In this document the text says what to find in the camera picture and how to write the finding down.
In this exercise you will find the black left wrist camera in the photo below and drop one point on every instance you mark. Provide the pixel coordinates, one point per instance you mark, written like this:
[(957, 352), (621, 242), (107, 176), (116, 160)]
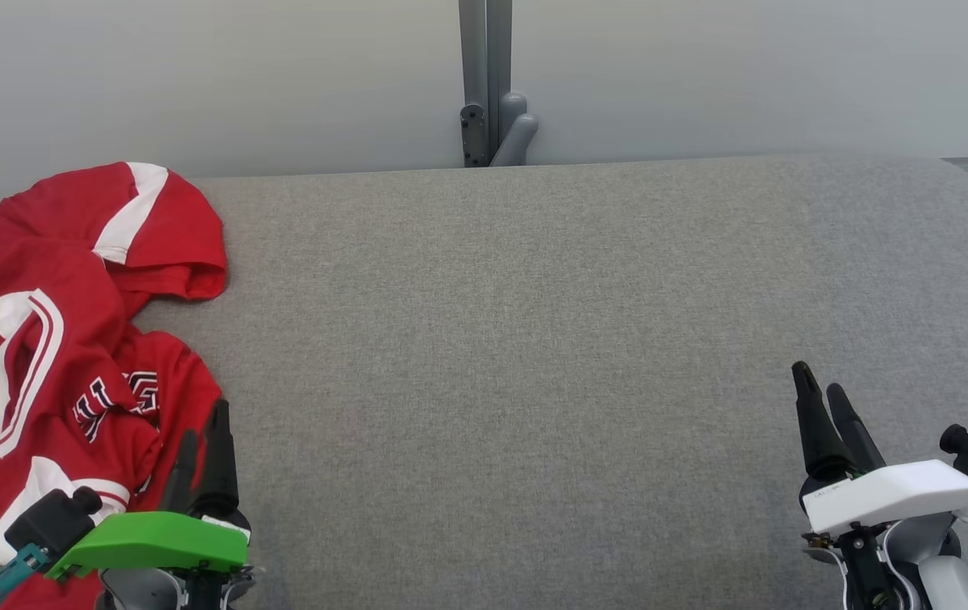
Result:
[(52, 521)]

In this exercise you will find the red Bulls jersey white trim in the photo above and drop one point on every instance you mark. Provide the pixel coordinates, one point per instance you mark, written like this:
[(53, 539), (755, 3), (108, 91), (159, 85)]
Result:
[(69, 364)]

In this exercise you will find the plain red white shirt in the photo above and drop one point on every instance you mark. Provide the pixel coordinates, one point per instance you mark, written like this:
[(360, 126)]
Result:
[(170, 220)]

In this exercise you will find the teal left camera connector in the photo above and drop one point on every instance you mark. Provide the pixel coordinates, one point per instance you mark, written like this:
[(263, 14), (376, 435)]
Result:
[(9, 576)]

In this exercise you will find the dark grey post bracket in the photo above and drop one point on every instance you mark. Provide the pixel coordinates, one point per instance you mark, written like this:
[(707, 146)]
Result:
[(474, 135)]

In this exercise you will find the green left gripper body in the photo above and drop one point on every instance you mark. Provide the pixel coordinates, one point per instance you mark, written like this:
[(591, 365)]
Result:
[(153, 542)]

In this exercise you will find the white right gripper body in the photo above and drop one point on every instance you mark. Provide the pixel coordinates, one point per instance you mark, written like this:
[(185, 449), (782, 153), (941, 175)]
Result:
[(891, 496)]

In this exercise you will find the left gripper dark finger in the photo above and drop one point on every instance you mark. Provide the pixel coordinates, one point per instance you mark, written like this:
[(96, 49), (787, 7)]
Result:
[(181, 474), (217, 466)]

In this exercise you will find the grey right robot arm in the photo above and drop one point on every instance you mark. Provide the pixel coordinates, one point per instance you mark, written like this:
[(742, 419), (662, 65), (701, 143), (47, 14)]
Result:
[(954, 585)]

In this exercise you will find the grey rounded post foot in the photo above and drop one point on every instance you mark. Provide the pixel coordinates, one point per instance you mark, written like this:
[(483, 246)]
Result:
[(516, 135)]

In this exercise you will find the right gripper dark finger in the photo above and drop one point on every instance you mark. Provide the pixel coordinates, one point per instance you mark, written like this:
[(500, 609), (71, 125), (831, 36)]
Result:
[(859, 440), (819, 432)]

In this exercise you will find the grey metal partition post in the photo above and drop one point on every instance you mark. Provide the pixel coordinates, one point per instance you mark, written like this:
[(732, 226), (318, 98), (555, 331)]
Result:
[(485, 51)]

